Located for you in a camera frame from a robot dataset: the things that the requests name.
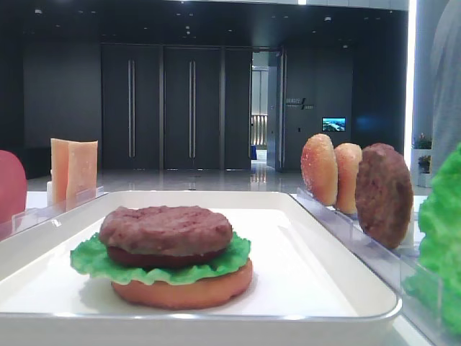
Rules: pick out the sesame bun slice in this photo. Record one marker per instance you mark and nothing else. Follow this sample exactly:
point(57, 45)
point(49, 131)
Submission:
point(319, 169)
point(348, 157)

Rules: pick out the potted plant lower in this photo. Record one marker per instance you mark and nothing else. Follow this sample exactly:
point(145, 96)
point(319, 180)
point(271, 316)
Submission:
point(424, 164)

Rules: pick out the sesame bun slice near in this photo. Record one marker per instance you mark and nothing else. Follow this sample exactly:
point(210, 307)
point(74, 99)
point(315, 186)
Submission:
point(348, 157)

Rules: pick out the brown meat patty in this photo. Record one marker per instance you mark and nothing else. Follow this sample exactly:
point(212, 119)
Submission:
point(166, 231)
point(384, 195)

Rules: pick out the bottom burger bun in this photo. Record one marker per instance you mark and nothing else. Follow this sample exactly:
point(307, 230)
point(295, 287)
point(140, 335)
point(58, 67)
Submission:
point(202, 294)

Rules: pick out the red tomato slice on burger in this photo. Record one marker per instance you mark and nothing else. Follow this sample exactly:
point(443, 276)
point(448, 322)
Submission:
point(150, 261)

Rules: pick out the orange cheese slice front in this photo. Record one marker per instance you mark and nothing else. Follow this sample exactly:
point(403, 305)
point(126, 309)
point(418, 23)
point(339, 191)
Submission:
point(82, 172)

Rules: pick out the brown meat patty front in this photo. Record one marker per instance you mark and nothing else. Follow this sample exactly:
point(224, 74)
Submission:
point(166, 231)

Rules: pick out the potted plant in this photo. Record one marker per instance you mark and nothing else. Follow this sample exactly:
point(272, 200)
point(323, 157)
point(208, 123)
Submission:
point(424, 164)
point(422, 142)

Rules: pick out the red tomato slice standing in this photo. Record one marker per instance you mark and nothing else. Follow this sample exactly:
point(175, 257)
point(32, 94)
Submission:
point(13, 186)

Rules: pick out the clear acrylic rack right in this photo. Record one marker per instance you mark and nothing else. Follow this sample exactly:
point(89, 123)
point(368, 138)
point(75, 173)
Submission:
point(417, 324)

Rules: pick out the green lettuce leaf on bun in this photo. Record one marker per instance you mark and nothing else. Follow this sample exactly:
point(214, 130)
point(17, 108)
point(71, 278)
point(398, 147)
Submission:
point(90, 257)

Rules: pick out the clear acrylic rack left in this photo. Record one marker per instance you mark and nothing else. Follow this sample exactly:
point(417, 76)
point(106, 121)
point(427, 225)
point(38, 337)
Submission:
point(33, 216)

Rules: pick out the orange cheese slice rear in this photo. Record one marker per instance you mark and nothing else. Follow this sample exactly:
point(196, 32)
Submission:
point(59, 169)

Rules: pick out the sesame bun slice far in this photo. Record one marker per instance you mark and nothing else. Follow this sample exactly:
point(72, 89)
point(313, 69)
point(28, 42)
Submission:
point(319, 169)

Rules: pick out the brown meat patty rear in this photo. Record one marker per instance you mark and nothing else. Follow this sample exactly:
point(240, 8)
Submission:
point(384, 195)

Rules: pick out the clear acrylic rack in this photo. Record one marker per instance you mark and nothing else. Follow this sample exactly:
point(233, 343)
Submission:
point(33, 216)
point(417, 324)

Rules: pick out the small wall display screen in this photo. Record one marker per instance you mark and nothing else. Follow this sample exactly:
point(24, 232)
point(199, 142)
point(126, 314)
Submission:
point(333, 124)

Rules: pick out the white rectangular tray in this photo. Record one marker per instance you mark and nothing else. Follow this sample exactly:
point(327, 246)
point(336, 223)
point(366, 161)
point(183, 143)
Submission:
point(308, 288)

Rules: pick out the green lettuce leaf standing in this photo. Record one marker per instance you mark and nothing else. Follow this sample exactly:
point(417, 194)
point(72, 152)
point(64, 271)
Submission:
point(444, 234)

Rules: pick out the potted plant upper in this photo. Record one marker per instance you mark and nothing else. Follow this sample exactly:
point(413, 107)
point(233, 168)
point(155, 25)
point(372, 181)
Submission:
point(422, 142)

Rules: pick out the orange cheese slice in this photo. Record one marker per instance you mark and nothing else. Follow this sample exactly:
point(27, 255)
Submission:
point(82, 172)
point(59, 169)

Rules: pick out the dark double door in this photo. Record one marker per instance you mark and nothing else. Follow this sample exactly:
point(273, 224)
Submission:
point(185, 108)

